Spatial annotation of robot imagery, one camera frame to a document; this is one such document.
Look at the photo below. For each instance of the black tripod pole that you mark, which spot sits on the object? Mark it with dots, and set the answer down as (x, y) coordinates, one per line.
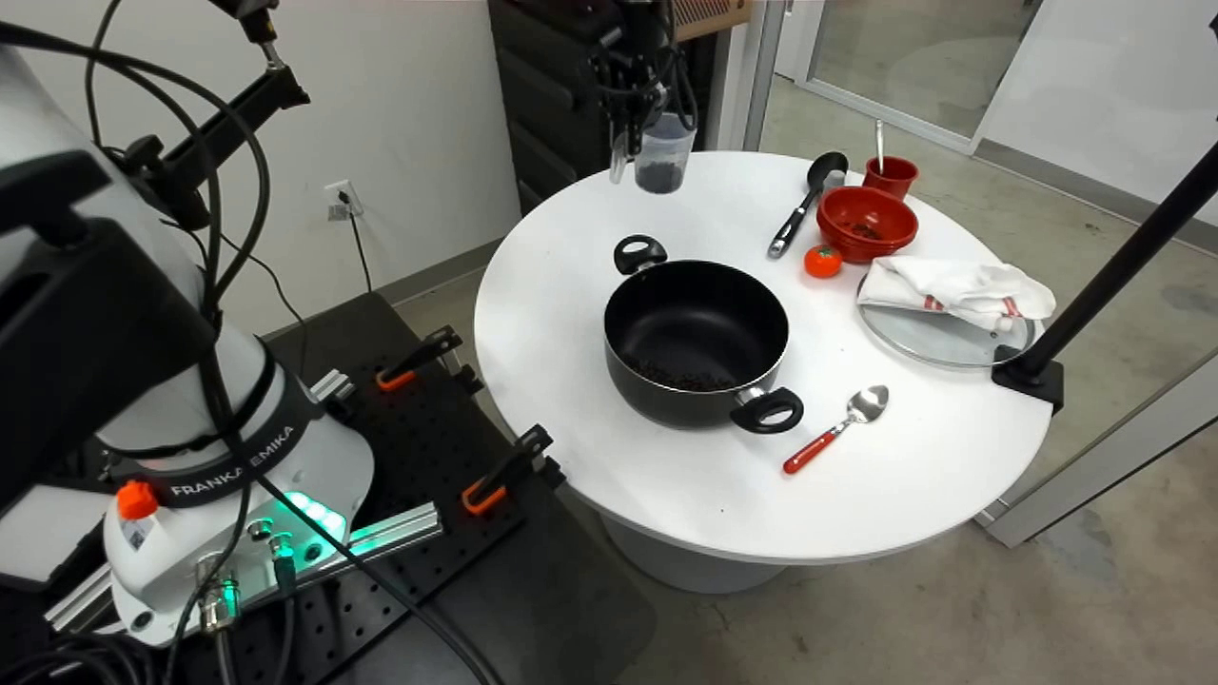
(1115, 273)

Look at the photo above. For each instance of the white wall outlet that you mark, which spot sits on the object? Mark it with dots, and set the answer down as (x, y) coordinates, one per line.
(340, 199)

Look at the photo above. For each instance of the red cup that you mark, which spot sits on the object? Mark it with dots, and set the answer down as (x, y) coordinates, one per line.
(892, 178)

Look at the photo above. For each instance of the white cloth red print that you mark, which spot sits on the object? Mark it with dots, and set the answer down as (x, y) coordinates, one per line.
(965, 292)

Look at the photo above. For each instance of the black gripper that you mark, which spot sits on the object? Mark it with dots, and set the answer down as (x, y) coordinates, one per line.
(630, 45)

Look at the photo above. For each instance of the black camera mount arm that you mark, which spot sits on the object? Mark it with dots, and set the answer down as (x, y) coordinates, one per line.
(239, 109)

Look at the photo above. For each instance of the red bowl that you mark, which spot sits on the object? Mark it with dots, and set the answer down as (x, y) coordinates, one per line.
(864, 239)

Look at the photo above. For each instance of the aluminium rail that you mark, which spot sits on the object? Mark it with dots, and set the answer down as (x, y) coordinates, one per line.
(394, 528)

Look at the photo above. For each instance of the black cooking pot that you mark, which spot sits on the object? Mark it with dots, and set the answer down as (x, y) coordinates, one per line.
(689, 381)

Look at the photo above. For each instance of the black drawer cabinet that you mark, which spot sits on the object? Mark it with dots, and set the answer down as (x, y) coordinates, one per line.
(545, 99)

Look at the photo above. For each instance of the clear glass plate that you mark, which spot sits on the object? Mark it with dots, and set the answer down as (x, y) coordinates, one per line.
(927, 345)

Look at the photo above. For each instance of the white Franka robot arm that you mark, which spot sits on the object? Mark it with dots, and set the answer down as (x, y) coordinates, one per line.
(193, 419)

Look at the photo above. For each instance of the black ladle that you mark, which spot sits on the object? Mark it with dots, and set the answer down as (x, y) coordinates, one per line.
(823, 168)

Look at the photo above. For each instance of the black perforated base board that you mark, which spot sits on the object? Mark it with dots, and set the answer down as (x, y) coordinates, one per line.
(421, 444)

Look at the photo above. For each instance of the white straw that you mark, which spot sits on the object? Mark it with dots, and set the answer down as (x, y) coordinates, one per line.
(881, 137)

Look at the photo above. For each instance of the cardboard box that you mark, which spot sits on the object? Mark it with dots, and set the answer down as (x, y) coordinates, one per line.
(710, 14)

